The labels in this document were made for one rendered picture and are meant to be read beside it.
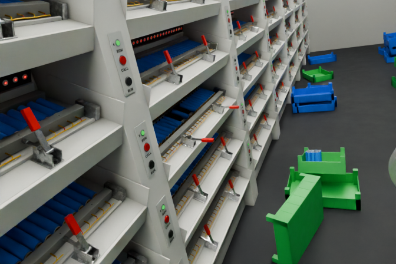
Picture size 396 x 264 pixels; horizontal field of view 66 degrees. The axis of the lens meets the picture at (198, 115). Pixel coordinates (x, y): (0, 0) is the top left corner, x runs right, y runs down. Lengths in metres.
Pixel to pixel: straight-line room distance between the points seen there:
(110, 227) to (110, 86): 0.27
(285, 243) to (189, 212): 0.37
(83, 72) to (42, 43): 0.14
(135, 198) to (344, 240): 0.87
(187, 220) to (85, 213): 0.36
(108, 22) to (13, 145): 0.27
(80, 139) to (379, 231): 1.14
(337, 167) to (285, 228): 0.50
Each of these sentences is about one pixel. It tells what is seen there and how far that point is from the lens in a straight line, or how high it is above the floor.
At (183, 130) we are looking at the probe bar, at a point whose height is 0.57.
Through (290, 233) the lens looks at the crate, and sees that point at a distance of 1.13.
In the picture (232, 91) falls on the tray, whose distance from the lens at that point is 1.25.
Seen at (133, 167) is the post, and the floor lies 0.62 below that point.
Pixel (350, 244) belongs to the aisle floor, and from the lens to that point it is 1.33.
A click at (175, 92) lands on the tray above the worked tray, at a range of 0.80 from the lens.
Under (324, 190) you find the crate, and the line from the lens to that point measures 1.58.
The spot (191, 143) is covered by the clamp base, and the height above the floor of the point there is 0.54.
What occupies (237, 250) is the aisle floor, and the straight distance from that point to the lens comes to 1.31.
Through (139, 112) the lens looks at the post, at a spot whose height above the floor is 0.72.
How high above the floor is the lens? 0.90
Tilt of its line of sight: 19 degrees down
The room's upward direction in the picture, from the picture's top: 12 degrees counter-clockwise
